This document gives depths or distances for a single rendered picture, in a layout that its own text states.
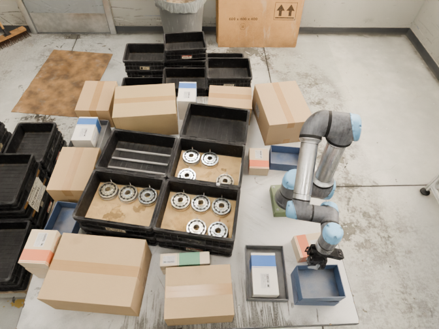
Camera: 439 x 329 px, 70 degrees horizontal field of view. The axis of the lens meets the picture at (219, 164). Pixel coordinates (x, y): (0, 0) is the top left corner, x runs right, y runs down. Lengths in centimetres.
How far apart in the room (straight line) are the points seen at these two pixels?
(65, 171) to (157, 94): 76
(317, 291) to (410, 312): 119
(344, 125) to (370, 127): 220
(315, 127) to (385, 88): 284
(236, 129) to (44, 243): 124
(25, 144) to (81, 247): 146
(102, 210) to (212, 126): 84
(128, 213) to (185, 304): 56
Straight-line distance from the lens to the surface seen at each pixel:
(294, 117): 208
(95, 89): 238
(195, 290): 150
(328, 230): 132
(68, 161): 199
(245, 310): 166
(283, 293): 170
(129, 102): 216
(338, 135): 141
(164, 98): 215
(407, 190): 324
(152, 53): 349
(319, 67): 415
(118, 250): 157
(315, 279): 167
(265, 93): 221
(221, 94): 222
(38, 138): 291
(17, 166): 263
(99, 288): 154
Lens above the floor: 231
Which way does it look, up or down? 54 degrees down
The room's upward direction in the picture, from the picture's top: 3 degrees clockwise
